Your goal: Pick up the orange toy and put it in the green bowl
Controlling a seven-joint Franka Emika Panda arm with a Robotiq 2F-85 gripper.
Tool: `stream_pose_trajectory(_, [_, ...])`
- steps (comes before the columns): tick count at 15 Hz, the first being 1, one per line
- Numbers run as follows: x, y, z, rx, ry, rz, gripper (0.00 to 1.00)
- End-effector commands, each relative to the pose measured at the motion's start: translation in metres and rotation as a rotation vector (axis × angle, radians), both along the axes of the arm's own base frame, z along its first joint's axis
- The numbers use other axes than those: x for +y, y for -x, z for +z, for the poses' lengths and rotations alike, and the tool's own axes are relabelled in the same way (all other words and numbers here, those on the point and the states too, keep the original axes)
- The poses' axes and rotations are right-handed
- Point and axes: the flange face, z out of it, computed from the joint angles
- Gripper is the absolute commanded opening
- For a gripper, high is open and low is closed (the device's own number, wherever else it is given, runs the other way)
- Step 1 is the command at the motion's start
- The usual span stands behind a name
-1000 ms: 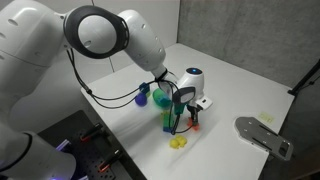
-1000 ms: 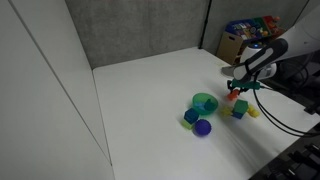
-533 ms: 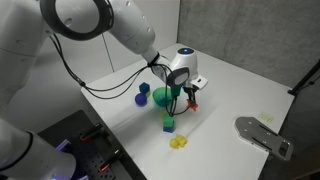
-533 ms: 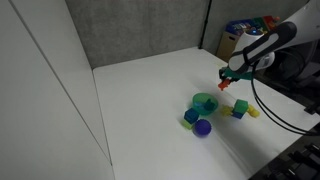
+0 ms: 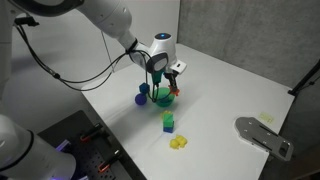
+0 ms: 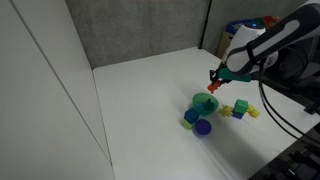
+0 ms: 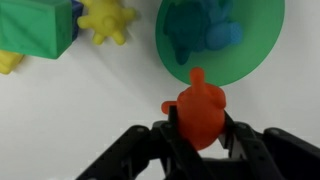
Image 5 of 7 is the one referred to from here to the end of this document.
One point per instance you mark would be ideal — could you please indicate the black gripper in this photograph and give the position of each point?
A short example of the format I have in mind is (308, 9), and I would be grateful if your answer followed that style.
(170, 75)

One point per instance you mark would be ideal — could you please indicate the grey metal mounting plate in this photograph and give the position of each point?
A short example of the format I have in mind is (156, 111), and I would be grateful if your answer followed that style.
(263, 136)

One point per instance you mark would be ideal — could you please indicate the blue cube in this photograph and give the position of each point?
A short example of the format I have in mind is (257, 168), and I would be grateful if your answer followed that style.
(144, 88)

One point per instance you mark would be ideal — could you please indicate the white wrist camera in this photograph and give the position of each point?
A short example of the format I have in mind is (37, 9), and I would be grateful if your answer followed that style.
(179, 66)

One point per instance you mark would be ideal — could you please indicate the black orange clamp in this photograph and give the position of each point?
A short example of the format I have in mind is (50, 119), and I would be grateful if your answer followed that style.
(108, 161)
(91, 132)

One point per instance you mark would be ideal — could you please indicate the yellow dinosaur toy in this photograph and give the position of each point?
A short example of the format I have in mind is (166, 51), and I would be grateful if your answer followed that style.
(178, 142)

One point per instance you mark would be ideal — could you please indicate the green and blue block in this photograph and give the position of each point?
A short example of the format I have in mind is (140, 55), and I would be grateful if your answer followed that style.
(168, 126)

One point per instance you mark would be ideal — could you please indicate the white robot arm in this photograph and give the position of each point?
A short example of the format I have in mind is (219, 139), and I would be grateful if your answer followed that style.
(110, 16)

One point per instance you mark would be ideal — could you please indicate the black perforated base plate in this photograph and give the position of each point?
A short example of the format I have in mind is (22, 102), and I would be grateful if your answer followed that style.
(83, 156)

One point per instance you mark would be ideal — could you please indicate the black tripod leg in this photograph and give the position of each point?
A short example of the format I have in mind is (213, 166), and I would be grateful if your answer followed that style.
(305, 80)

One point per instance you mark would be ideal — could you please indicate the green bowl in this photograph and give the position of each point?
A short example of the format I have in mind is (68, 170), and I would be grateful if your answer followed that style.
(163, 99)

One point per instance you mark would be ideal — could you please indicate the teal gripper adapter piece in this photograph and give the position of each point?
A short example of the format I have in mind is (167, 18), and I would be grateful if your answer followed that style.
(156, 78)

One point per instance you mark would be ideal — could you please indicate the purple ball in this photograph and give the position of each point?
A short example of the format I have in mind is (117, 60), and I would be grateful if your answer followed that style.
(140, 99)

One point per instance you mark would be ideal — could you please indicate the yellow sticky note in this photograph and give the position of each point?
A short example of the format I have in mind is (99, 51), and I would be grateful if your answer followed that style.
(266, 117)

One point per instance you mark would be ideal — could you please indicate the orange toy figure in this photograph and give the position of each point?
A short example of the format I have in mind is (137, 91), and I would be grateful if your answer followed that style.
(174, 91)

